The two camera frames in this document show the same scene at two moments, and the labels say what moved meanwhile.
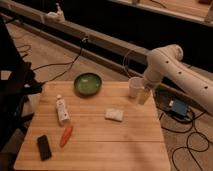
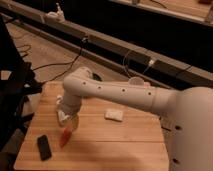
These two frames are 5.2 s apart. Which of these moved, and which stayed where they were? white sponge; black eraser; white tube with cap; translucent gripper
Moved: translucent gripper
Stayed: black eraser; white tube with cap; white sponge
